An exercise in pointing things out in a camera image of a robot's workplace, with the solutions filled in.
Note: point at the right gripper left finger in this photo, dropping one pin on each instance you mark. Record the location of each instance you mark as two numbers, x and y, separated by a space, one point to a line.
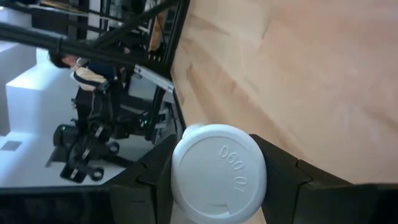
146 193

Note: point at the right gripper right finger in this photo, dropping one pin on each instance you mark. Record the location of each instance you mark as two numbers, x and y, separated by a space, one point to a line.
289 193

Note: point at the white pill bottle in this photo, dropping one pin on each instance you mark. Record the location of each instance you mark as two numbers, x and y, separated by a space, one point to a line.
217 174

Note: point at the person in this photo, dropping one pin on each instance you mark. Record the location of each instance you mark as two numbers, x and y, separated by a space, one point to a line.
90 77

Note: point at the silver aluminium bracket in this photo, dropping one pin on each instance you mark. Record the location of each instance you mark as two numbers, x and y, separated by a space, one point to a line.
154 77

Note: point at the black aluminium rig frame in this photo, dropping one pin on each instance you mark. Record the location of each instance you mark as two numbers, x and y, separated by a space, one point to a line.
31 37

